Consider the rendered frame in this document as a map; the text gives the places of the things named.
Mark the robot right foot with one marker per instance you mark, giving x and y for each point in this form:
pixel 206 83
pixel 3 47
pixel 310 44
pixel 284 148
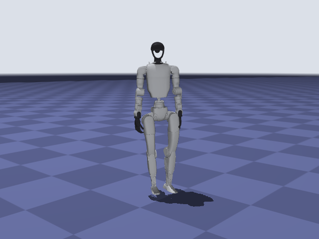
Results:
pixel 155 190

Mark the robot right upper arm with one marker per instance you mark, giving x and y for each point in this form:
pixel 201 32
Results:
pixel 140 80

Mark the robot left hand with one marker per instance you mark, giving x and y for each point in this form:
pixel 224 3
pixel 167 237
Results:
pixel 180 115

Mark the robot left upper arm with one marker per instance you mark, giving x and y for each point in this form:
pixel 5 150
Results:
pixel 174 70

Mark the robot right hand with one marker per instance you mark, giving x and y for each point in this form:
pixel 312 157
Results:
pixel 138 123

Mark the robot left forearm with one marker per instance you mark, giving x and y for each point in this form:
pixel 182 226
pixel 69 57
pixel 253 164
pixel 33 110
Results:
pixel 178 103

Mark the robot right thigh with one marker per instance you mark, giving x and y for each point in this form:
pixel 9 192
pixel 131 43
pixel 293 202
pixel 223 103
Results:
pixel 149 132

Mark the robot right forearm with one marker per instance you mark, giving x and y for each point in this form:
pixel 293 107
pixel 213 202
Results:
pixel 138 104

